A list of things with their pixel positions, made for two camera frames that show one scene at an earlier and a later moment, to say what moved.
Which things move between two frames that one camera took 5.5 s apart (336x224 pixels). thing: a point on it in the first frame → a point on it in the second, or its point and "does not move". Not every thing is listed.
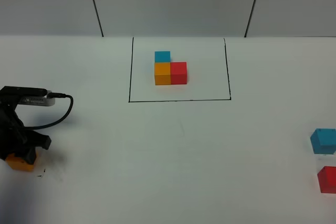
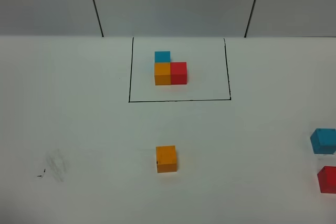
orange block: x=17 y=163 → x=166 y=159
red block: x=326 y=177 does not move
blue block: x=323 y=140 does not move
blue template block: x=162 y=56 does not move
